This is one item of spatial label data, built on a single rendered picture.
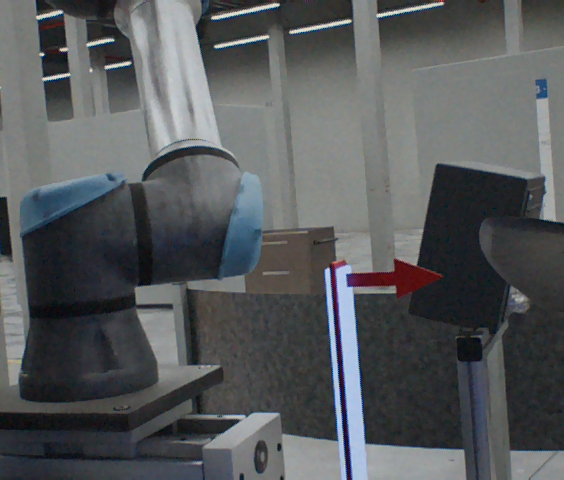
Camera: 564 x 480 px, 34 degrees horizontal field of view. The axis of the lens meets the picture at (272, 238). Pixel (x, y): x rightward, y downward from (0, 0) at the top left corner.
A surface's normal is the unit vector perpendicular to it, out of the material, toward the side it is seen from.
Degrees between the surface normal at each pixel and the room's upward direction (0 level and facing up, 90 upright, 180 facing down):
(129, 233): 86
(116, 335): 73
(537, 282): 158
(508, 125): 90
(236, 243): 111
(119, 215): 65
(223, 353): 90
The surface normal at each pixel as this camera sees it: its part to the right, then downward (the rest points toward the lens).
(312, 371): -0.61, 0.09
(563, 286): 0.00, 0.95
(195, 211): 0.18, -0.32
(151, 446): -0.36, 0.08
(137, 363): 0.74, -0.33
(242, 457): 0.93, -0.06
